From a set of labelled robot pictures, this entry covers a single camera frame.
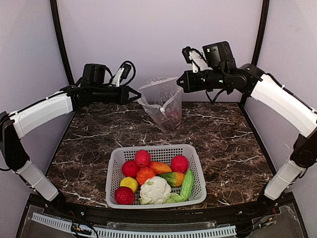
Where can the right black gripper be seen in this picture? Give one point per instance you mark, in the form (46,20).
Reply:
(186,82)

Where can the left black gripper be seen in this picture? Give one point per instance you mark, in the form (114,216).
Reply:
(125,94)

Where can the clear zip top bag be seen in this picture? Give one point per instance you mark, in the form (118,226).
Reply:
(159,97)

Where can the red chili pepper toy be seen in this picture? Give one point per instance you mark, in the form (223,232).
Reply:
(175,116)

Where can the red wrinkled fruit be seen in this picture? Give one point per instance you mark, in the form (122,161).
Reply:
(124,196)
(179,164)
(142,158)

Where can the orange pumpkin toy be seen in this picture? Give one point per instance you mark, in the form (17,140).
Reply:
(144,174)

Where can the yellow lemon toy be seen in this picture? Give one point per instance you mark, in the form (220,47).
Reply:
(131,183)

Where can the white cauliflower toy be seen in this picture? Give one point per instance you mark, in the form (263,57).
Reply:
(156,190)

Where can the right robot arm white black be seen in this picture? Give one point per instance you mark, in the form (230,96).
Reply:
(215,68)

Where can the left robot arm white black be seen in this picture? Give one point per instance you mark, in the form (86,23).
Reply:
(89,89)

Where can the white perforated plastic basket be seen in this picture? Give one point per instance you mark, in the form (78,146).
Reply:
(164,154)

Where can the red tomato fruit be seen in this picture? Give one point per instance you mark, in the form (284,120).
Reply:
(130,169)

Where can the orange yellow mango toy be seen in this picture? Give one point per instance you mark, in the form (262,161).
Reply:
(159,167)

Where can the green orange mango toy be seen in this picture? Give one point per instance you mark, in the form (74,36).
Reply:
(174,179)

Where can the red wrinkled fruit front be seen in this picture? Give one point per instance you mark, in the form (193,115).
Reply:
(124,196)

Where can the green bitter gourd toy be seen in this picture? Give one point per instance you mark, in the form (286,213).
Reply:
(187,185)

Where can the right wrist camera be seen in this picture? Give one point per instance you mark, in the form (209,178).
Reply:
(195,58)

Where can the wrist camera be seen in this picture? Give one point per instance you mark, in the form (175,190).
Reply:
(121,74)
(195,58)

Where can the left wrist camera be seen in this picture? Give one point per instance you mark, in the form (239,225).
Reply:
(121,74)

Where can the right black frame post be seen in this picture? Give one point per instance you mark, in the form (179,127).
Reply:
(261,31)

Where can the black frame post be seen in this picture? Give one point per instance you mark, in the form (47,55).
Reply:
(261,31)
(60,41)

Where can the left black frame post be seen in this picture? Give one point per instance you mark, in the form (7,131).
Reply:
(60,41)

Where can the black front rail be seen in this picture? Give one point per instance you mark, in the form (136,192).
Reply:
(286,214)

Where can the white slotted cable duct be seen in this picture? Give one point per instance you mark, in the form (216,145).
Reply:
(129,230)

